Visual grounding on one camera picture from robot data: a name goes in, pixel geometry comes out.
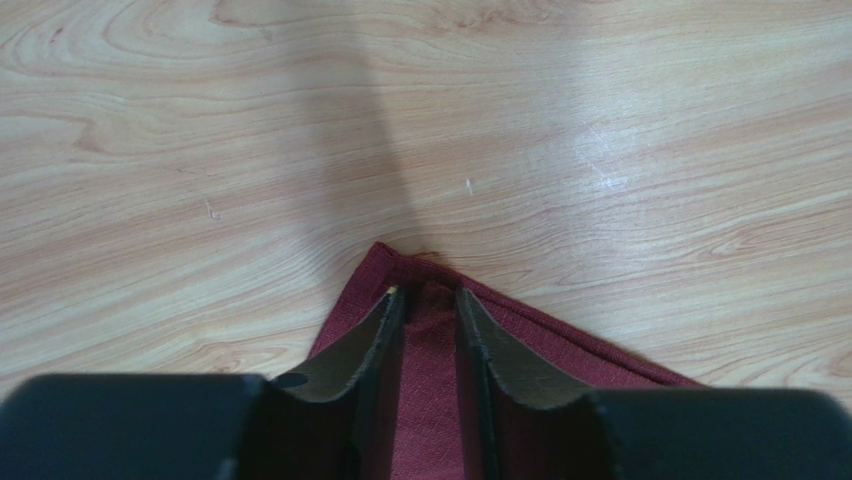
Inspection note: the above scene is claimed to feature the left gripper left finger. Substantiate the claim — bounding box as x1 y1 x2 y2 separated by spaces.
1 289 406 479

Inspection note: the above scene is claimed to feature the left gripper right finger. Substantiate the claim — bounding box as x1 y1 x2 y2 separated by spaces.
456 289 851 479

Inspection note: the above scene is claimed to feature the dark red cloth napkin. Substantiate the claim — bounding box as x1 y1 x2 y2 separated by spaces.
309 243 695 479

